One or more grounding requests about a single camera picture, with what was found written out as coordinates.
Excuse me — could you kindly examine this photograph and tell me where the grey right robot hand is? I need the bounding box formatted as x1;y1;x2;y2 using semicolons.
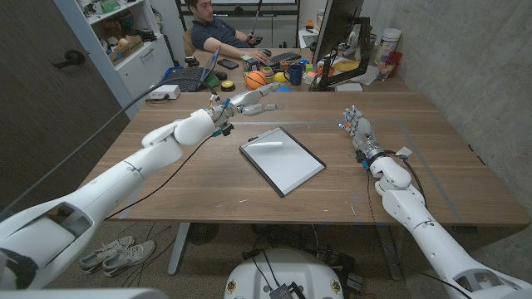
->
337;105;387;163

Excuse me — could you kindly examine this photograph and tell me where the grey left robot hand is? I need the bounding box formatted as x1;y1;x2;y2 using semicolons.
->
209;81;285;125

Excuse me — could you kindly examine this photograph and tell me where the small black-framed whiteboard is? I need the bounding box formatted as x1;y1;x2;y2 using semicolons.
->
239;126;327;199

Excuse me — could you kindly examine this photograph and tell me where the orange mini basketball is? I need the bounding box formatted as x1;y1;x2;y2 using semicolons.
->
244;70;268;91

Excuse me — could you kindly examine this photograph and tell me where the small printed carton box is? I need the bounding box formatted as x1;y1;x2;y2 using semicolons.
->
241;55;261;73

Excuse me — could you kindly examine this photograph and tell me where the white flat box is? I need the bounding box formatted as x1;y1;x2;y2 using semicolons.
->
334;82;364;93

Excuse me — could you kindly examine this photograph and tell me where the dark blue mug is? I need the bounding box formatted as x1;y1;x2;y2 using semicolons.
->
283;63;305;86

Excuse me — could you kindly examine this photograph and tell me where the black keyboard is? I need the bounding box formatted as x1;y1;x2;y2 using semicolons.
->
260;51;302;68

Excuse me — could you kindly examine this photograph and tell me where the open laptop with blue lid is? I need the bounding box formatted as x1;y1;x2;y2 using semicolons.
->
161;46;221;93

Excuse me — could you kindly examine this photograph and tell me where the yellow plate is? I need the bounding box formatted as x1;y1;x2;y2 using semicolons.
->
332;60;361;73

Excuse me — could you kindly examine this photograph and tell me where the man in dark polo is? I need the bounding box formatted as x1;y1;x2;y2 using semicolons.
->
184;0;270;63

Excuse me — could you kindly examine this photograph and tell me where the wooden chair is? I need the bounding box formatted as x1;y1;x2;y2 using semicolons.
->
182;27;197;57

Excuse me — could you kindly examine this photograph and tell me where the white cylindrical container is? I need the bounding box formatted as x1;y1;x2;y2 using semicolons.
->
373;27;403;66

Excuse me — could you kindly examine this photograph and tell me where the white power adapter box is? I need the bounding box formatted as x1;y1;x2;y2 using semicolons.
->
146;84;182;100

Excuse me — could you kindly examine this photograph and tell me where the black computer monitor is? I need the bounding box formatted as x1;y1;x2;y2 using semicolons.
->
311;0;365;66

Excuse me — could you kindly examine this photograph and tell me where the white shelf cabinet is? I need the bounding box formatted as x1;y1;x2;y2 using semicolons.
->
53;0;175;120

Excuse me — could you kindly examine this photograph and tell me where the cardboard box with items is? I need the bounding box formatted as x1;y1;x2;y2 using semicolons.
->
106;34;145;66

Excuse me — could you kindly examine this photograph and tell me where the white robot torso base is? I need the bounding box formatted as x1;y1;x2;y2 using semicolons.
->
224;248;345;299

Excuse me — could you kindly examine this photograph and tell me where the grey sneaker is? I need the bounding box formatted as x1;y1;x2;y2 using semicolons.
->
101;239;157;278
78;235;136;275

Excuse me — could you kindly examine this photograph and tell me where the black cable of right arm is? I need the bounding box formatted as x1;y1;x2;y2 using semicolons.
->
364;149;475;299

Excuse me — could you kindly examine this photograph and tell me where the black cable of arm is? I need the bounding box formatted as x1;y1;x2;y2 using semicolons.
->
364;149;475;299
0;76;218;221

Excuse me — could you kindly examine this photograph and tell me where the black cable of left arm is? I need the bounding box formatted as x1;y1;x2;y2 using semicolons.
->
0;76;218;221

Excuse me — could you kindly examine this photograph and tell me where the black door handle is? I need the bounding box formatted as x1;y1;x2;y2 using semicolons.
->
52;49;86;70

